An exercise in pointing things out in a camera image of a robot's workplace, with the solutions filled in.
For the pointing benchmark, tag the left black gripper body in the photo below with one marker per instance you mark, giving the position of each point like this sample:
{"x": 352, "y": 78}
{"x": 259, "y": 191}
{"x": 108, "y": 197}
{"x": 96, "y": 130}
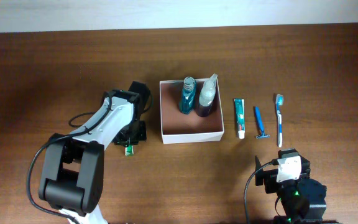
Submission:
{"x": 130, "y": 140}

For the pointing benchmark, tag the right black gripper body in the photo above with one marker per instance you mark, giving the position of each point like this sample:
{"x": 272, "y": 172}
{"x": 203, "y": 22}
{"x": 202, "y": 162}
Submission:
{"x": 260, "y": 173}

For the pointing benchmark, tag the green white small box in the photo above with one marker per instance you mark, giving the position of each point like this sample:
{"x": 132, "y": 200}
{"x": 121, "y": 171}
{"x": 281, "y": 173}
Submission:
{"x": 129, "y": 150}

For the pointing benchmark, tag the teal mouthwash bottle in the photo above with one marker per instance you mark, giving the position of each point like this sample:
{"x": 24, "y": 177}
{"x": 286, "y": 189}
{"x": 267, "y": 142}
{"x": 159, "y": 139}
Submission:
{"x": 187, "y": 95}

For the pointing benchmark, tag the clear spray bottle purple liquid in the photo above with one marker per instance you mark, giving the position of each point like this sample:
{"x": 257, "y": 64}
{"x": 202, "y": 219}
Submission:
{"x": 206, "y": 96}

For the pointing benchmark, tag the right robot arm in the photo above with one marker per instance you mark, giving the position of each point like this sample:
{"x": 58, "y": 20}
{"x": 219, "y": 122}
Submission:
{"x": 302, "y": 198}

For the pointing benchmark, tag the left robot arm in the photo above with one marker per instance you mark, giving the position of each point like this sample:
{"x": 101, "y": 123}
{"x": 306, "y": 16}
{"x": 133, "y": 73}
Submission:
{"x": 73, "y": 170}

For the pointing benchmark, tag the blue disposable razor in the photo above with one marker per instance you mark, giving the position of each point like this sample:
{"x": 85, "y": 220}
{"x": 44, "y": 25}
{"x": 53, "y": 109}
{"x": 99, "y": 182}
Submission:
{"x": 262, "y": 134}

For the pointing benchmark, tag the white open cardboard box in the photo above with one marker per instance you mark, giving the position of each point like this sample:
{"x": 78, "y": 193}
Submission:
{"x": 177, "y": 127}

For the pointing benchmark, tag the teal white toothpaste tube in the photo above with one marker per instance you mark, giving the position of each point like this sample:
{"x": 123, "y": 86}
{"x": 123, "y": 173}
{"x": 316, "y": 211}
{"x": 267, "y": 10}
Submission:
{"x": 240, "y": 117}

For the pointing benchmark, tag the blue white toothbrush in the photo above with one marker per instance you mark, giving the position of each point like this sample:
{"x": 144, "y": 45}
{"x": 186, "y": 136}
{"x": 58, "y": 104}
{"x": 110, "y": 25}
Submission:
{"x": 279, "y": 102}

